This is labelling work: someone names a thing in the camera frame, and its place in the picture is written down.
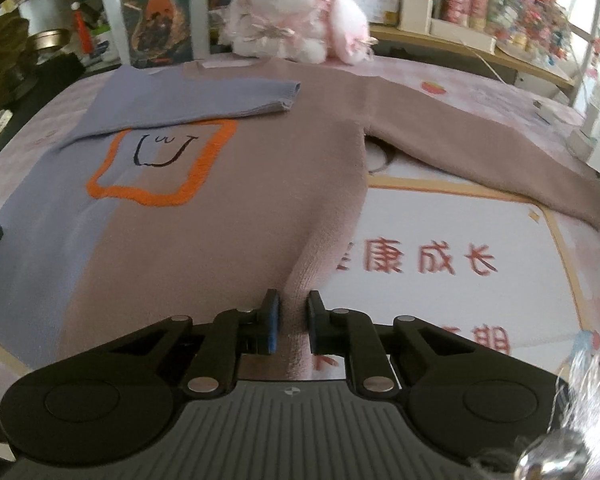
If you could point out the metal bowl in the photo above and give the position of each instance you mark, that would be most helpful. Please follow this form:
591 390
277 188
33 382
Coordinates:
50 41

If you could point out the dark olive cloth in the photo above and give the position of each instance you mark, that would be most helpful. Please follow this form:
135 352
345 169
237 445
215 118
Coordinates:
0 60

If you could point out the black flat pad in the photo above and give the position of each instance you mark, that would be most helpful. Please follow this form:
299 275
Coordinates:
55 72

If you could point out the white bottle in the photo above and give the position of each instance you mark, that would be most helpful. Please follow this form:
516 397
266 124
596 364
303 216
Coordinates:
99 47

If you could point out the pink cartoon printed desk mat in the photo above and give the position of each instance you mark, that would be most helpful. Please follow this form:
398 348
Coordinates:
455 220

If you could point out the white shelf frame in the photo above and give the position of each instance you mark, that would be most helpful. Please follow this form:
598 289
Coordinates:
105 10

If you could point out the lavender and pink sweater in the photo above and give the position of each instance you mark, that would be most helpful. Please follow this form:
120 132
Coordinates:
255 160

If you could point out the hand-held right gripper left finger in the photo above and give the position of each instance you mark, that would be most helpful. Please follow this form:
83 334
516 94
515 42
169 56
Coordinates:
272 325

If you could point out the row of colourful jars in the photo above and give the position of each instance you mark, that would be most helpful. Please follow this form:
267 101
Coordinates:
505 10

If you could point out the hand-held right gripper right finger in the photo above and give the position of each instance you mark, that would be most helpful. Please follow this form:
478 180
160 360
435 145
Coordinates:
314 320

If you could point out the silver tinsel charm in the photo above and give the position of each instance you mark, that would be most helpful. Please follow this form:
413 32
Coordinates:
587 385

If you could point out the white and pink plush bunny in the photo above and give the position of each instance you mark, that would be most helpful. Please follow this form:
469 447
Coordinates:
280 10

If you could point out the white note card box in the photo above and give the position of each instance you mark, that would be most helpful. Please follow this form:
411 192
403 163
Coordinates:
375 5

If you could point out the large illustrated book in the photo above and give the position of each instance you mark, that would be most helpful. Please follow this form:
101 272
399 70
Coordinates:
155 20

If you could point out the white flat box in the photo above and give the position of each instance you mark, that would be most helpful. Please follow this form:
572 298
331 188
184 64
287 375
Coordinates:
462 35

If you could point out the white pen holder box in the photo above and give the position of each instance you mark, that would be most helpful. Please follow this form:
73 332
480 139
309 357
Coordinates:
416 12

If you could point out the white charger adapter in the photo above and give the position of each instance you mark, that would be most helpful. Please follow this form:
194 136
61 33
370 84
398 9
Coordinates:
544 111

